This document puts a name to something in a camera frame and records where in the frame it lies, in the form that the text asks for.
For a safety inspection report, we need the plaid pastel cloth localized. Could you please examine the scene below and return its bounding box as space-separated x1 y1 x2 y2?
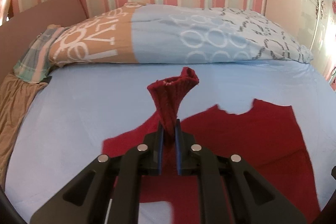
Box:
13 24 68 84

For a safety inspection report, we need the brown bed sheet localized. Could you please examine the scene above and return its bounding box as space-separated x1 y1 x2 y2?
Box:
0 73 47 187

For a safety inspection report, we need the white decorated wardrobe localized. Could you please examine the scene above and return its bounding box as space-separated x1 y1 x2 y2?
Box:
298 0 335 81

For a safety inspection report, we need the brown headboard panel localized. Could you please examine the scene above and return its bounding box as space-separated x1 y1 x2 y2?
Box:
0 0 87 80

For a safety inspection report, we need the red knit sweater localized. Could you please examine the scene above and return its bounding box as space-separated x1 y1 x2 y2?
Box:
102 67 320 223

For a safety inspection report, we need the light blue bed cover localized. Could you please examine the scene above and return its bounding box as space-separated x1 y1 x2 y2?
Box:
5 60 335 221

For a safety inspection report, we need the patterned blue brown pillow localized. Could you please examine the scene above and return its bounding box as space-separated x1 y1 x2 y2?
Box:
49 2 313 67

